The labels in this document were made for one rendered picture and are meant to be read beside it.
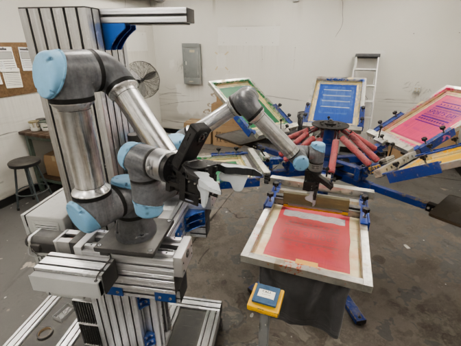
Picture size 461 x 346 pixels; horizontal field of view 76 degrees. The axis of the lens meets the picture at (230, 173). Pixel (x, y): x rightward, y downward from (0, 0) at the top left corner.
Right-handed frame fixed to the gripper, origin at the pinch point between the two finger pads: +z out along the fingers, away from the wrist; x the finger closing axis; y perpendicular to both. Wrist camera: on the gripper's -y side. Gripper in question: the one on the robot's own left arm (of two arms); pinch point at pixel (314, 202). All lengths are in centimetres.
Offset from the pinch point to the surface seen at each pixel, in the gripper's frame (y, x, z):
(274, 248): 15.3, 30.8, 13.6
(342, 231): -17.0, 2.7, 13.4
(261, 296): 14, 65, 12
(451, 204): -83, -56, 14
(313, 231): -1.5, 8.5, 13.5
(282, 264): 8.8, 45.3, 10.1
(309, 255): -2.1, 30.0, 13.6
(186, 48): 300, -417, -73
